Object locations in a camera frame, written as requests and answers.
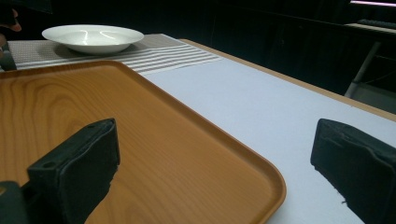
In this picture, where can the lit monitor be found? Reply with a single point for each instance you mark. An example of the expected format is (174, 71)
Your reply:
(373, 3)

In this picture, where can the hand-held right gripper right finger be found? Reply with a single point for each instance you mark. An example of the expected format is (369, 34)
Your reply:
(361, 168)

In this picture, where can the wooden tray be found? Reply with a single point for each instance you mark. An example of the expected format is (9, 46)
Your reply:
(162, 149)

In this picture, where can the striped grey placemat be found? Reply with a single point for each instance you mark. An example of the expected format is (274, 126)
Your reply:
(162, 53)

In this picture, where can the dark keyboard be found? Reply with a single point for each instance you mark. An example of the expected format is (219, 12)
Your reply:
(378, 23)

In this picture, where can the wooden desk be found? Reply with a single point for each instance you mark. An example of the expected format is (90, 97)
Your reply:
(370, 31)

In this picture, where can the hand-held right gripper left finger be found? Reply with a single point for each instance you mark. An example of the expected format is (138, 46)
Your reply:
(77, 174)

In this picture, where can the white plate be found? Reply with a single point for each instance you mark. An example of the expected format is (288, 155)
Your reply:
(93, 39)

